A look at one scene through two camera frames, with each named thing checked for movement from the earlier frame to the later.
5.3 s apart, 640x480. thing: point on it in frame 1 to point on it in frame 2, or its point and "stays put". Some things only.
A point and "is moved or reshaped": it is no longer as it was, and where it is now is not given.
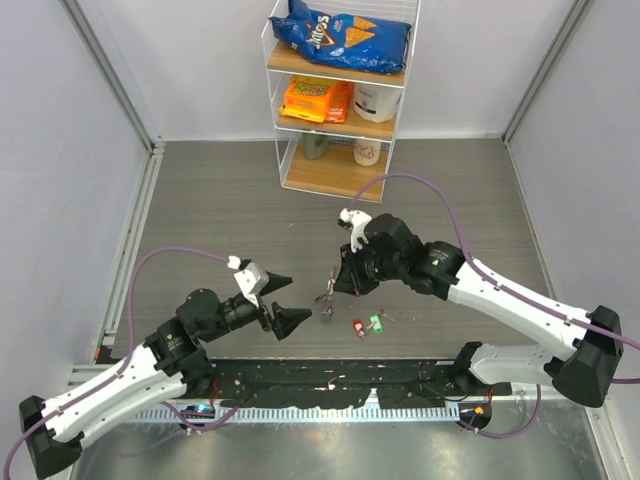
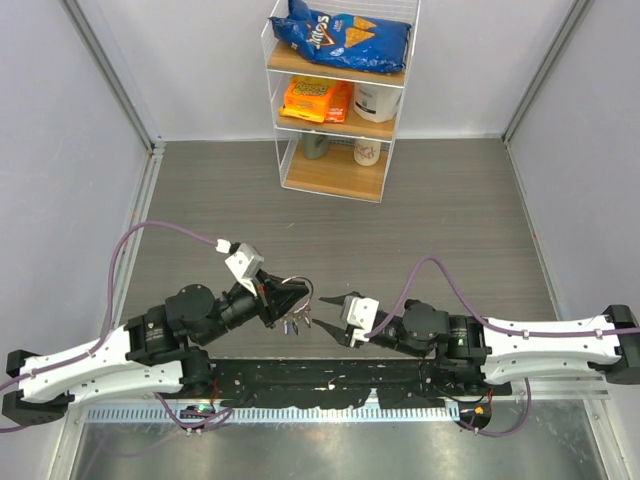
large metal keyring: x=330 y=289 is moved or reshaped
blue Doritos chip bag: x=353 y=41 stays put
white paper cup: x=367 y=152 stays put
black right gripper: x=350 y=279 to x=340 y=334
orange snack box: x=319 y=99 stays put
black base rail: x=339 y=382 stays put
